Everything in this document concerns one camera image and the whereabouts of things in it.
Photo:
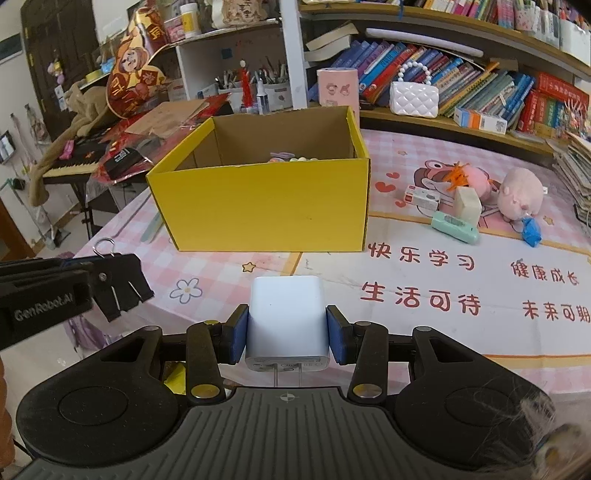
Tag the white storage box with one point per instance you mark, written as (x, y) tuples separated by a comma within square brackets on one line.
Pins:
[(575, 37)]

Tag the plastic bag of red decorations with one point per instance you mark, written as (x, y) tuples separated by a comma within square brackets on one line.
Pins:
[(138, 134)]

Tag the black printed box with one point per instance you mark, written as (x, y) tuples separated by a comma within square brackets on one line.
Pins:
[(122, 161)]

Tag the wooden bookshelf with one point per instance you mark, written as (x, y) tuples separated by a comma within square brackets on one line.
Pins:
[(406, 123)]

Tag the white bottle yellow label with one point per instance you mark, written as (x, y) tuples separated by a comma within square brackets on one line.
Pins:
[(189, 21)]

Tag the dark wooden door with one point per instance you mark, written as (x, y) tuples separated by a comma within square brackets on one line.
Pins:
[(55, 37)]

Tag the yellow cardboard box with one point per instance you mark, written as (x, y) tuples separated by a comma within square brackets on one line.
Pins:
[(258, 207)]

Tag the old lying book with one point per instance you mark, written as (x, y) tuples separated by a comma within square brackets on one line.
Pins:
[(334, 34), (325, 53)]

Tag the purple hair clip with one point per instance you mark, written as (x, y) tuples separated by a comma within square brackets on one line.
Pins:
[(281, 154)]

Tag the pink small box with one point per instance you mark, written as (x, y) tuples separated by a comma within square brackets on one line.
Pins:
[(174, 30)]

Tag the white red small box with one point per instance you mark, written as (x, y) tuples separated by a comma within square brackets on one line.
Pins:
[(422, 198)]

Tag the cream rectangular block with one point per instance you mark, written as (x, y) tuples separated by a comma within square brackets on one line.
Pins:
[(468, 207)]

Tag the orange pink plush toy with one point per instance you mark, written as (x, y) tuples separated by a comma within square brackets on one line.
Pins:
[(475, 180)]

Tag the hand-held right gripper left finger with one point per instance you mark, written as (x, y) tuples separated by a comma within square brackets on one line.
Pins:
[(238, 334)]

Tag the brown fleece garment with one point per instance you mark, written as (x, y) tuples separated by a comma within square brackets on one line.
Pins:
[(87, 108)]

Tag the pink checkered printed tablecloth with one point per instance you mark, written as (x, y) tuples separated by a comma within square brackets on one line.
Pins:
[(207, 272)]

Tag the stack of booklets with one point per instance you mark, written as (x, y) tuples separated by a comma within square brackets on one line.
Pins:
[(575, 170)]

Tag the red tassel ornament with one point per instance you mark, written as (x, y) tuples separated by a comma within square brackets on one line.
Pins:
[(245, 87)]

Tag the black binder clip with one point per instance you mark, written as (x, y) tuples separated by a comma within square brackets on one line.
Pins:
[(129, 281)]

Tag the set of red thick books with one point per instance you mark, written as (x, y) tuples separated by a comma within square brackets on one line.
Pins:
[(554, 108)]

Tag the row of pastel spine books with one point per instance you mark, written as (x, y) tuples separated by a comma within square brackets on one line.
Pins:
[(508, 11)]

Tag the brown cardboard sheet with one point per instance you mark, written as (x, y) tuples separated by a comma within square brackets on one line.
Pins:
[(171, 117)]

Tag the small wall screen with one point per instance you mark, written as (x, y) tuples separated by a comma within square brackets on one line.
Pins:
[(7, 147)]

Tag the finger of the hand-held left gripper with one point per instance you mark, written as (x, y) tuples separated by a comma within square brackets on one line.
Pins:
[(69, 264), (55, 282)]

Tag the white shelf unit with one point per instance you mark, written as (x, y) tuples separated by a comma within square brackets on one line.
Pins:
[(293, 55)]

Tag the white paper roll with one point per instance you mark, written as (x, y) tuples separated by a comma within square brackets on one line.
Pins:
[(415, 40)]

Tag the pink pig plush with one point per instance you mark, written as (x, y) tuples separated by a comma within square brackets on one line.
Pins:
[(519, 191)]

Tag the pink hanging charm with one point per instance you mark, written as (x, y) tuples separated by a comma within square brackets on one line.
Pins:
[(55, 68)]

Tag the bunch of pens and brushes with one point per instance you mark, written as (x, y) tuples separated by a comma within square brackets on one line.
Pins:
[(272, 76)]

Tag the white power adapter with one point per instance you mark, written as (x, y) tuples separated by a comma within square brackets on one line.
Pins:
[(286, 318)]

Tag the pink cartoon box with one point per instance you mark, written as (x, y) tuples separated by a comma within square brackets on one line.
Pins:
[(337, 87)]

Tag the black electronic keyboard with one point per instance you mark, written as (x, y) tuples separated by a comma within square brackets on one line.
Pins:
[(76, 164)]

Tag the green wall board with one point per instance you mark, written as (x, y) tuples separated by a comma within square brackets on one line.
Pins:
[(9, 48)]

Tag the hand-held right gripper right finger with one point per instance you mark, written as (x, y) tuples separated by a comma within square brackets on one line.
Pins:
[(337, 339)]

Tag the black keyboard stand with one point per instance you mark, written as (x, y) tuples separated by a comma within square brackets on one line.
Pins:
[(85, 212)]

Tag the white quilted handbag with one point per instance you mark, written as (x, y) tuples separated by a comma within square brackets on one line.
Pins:
[(414, 99)]

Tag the red cartoon figure decoration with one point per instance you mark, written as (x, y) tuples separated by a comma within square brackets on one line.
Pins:
[(134, 64)]

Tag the white orange small box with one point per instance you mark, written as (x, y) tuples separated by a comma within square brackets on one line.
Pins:
[(480, 121)]

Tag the pink small toy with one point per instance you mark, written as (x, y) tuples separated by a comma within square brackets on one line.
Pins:
[(66, 150)]

